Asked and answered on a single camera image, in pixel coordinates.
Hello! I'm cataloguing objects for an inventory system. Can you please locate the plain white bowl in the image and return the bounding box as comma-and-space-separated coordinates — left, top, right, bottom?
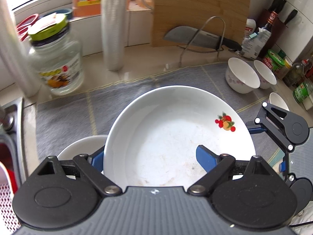
57, 135, 108, 160

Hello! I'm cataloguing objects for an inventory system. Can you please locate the white bowl with floral print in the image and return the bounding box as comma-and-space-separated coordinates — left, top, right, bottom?
225, 57, 261, 94

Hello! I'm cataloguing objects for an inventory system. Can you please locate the white plate with fruit print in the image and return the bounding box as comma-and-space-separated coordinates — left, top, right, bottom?
103, 85, 256, 189

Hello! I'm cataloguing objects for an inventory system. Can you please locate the teal cloth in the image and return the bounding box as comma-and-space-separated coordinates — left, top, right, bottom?
268, 149, 285, 174

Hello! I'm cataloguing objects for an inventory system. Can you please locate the small white bowl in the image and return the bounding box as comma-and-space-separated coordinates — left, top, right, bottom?
268, 92, 289, 111

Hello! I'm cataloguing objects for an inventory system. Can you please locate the grey checked dish mat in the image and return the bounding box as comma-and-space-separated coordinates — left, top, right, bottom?
36, 63, 277, 161

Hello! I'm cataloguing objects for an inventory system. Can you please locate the green lidded sauce tub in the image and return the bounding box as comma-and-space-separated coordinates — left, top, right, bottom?
262, 49, 285, 72

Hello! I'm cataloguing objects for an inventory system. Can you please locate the white paper seasoning bag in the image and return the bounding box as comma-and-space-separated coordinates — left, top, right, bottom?
240, 28, 272, 59

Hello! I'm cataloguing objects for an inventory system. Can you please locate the stainless steel sink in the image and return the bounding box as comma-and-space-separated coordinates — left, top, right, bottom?
1, 97, 28, 187

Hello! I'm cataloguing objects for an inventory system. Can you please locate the red white colander basket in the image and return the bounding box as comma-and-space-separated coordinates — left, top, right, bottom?
0, 143, 20, 234

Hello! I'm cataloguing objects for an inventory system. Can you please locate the white salt bag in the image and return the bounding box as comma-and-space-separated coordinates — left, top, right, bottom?
245, 19, 256, 38

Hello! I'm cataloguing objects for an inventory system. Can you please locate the glass jar with green lid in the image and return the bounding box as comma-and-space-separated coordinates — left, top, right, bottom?
28, 13, 84, 96

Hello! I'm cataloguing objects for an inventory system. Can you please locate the black knife block with knives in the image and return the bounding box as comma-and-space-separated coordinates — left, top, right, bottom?
256, 0, 299, 54

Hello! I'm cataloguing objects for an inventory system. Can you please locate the dark soy sauce bottle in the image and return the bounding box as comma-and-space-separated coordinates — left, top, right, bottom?
257, 10, 279, 57

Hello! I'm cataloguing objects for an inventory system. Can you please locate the bamboo cutting board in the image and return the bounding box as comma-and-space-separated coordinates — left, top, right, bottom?
151, 0, 250, 47

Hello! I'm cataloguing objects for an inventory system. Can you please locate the red rimmed container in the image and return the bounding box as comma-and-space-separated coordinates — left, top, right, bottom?
16, 13, 39, 41

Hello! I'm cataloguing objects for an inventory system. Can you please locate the clear plastic wrap roll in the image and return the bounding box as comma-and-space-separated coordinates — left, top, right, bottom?
101, 0, 127, 71

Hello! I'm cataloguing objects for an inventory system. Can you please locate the steel wire rack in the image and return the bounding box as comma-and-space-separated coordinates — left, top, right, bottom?
178, 16, 226, 67

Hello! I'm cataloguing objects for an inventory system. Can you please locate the steel cleaver with black handle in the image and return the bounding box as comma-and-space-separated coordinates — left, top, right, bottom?
162, 25, 243, 52

